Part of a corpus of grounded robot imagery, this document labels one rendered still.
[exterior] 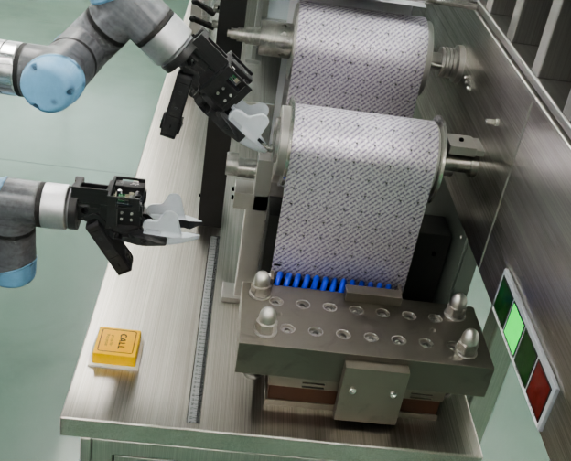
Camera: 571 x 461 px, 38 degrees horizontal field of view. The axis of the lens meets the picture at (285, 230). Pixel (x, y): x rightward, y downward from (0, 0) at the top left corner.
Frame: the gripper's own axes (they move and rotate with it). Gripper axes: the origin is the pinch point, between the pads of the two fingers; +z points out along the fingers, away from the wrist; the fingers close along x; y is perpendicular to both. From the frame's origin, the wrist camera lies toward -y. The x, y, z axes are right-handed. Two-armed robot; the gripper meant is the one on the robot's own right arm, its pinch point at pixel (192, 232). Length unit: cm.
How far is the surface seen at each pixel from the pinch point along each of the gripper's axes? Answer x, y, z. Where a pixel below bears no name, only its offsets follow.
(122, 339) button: -9.6, -16.6, -9.6
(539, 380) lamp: -41, 11, 45
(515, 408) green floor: 85, -109, 110
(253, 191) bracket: 7.2, 5.2, 9.6
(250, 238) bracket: 7.7, -4.7, 10.1
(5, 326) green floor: 101, -109, -62
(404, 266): -0.3, -1.8, 36.5
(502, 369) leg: 13, -33, 66
